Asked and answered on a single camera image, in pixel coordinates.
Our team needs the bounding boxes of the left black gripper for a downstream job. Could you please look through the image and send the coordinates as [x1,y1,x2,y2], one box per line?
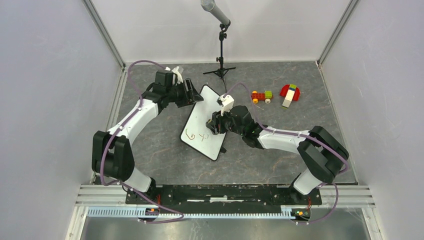
[165,78,203,108]

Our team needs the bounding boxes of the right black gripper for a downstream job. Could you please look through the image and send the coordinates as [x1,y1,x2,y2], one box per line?
[206,105,245,137]

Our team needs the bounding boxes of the white whiteboard with red writing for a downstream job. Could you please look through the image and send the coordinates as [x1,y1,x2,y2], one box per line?
[180,85,226,161]

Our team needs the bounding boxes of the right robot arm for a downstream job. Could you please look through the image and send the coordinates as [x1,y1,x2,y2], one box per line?
[205,105,350,204]

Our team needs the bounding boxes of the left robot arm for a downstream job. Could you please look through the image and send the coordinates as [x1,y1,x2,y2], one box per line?
[91,66,203,204]

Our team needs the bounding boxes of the black microphone tripod stand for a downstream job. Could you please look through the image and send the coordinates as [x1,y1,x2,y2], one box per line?
[202,22,236,92]

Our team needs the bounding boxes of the red toy block car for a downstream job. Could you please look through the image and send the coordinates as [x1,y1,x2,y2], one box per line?
[251,90,274,104]

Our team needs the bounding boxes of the red white toy block figure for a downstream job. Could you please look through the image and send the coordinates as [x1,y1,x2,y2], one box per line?
[279,84,301,109]

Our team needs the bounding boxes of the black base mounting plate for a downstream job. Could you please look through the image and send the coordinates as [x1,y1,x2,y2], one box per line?
[146,184,323,216]

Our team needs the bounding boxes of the grey microphone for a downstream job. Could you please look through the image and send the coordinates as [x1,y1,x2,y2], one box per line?
[200,0,231,26]

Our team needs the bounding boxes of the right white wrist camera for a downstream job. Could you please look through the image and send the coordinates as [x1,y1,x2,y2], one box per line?
[217,94,235,116]

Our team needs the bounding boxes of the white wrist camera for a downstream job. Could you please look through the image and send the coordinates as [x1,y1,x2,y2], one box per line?
[165,66,184,85]
[217,94,235,116]

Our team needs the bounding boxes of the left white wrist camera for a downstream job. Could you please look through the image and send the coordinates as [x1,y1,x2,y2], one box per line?
[165,66,184,85]

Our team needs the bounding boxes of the left corner aluminium post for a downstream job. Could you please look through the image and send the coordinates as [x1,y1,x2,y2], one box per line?
[82,0,126,70]

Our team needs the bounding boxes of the corner aluminium post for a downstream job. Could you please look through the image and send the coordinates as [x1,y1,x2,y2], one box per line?
[82,0,126,70]
[316,0,360,69]

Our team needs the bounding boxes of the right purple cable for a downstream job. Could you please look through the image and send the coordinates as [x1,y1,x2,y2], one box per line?
[223,82,350,225]

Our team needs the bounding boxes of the aluminium frame rail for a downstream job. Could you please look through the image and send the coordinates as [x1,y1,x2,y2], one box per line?
[75,185,376,220]

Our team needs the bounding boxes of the right corner aluminium post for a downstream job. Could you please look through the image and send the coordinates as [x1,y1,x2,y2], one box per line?
[316,0,360,69]

